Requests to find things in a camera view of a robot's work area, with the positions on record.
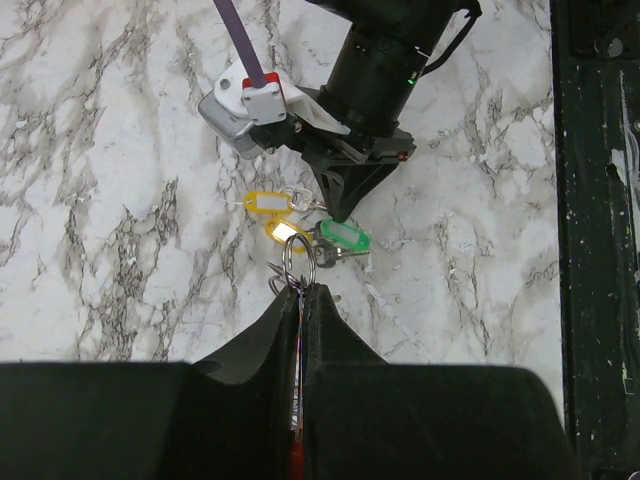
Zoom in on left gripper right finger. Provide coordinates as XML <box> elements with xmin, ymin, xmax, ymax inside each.
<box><xmin>303</xmin><ymin>284</ymin><xmax>580</xmax><ymax>479</ymax></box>

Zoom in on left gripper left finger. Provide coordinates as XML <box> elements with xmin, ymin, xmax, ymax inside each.
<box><xmin>1</xmin><ymin>290</ymin><xmax>297</xmax><ymax>479</ymax></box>

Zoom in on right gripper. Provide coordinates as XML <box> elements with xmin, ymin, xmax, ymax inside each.
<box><xmin>250</xmin><ymin>87</ymin><xmax>416</xmax><ymax>223</ymax></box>

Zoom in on green tag key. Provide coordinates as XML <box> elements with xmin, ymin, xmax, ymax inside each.
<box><xmin>308</xmin><ymin>219</ymin><xmax>371</xmax><ymax>269</ymax></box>

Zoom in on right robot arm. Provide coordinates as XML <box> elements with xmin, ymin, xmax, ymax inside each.
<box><xmin>251</xmin><ymin>0</ymin><xmax>482</xmax><ymax>222</ymax></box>

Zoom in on yellow tag key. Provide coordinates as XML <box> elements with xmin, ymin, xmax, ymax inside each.
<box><xmin>224</xmin><ymin>187</ymin><xmax>327</xmax><ymax>215</ymax></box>
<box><xmin>264</xmin><ymin>216</ymin><xmax>313</xmax><ymax>245</ymax></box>

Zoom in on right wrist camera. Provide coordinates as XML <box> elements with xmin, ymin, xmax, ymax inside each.
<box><xmin>198</xmin><ymin>60</ymin><xmax>350</xmax><ymax>160</ymax></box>

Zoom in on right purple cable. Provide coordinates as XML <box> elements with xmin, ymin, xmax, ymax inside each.
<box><xmin>212</xmin><ymin>0</ymin><xmax>266</xmax><ymax>91</ymax></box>

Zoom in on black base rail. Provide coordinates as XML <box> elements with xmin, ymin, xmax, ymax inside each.
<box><xmin>551</xmin><ymin>1</ymin><xmax>639</xmax><ymax>479</ymax></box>

